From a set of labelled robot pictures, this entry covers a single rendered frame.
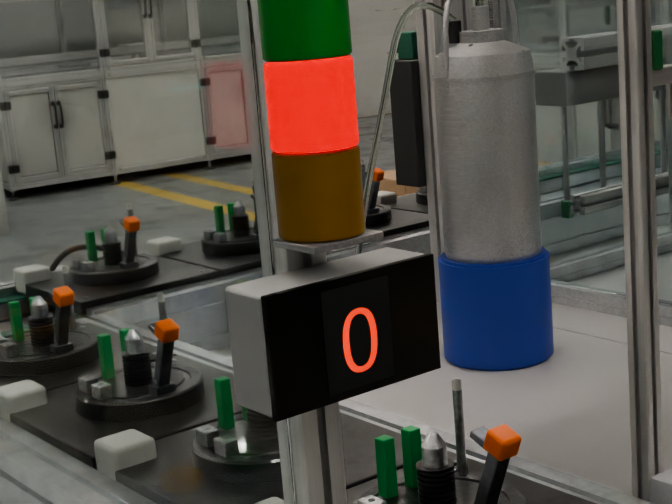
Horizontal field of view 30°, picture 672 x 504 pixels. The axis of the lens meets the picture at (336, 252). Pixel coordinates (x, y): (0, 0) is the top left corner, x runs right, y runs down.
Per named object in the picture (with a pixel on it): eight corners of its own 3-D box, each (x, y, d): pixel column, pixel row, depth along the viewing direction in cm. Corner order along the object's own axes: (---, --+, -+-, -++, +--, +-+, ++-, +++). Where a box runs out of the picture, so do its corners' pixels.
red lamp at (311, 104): (377, 143, 70) (370, 54, 69) (305, 156, 67) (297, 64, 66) (323, 138, 74) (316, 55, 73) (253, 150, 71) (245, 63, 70)
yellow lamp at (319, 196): (383, 230, 71) (377, 144, 70) (313, 247, 68) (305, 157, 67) (330, 221, 75) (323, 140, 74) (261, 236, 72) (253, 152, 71)
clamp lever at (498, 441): (501, 515, 95) (524, 436, 91) (482, 524, 94) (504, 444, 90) (469, 487, 97) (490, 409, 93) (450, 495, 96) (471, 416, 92)
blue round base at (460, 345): (577, 351, 178) (572, 249, 175) (498, 379, 169) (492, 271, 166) (499, 333, 190) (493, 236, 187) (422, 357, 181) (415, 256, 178)
